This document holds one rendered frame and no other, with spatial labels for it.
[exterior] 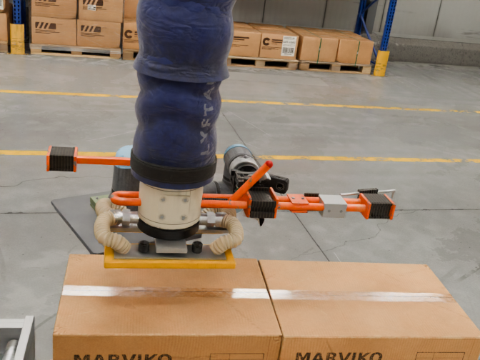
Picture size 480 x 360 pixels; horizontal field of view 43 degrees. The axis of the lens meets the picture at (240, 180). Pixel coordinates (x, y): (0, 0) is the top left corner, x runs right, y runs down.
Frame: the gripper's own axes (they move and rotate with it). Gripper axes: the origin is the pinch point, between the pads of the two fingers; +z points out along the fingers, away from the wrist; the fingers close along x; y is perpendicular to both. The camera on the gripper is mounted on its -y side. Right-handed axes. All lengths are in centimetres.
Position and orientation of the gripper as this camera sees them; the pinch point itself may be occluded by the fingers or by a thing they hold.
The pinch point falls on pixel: (267, 203)
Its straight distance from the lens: 169.2
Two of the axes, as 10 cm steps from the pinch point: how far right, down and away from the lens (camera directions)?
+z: 1.8, 4.0, -9.0
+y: -9.8, -0.3, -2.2
